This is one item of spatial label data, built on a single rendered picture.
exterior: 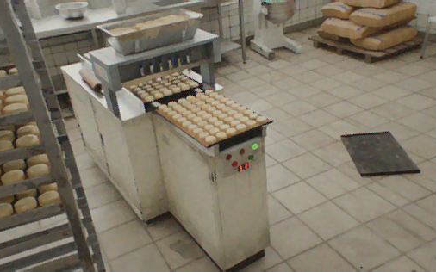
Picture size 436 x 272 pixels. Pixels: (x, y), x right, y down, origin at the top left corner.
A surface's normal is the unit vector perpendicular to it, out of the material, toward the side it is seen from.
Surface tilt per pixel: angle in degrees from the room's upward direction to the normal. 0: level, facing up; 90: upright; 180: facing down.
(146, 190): 90
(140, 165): 90
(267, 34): 90
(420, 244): 0
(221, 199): 90
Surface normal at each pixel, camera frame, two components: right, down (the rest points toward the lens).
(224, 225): 0.53, 0.36
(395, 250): -0.10, -0.87
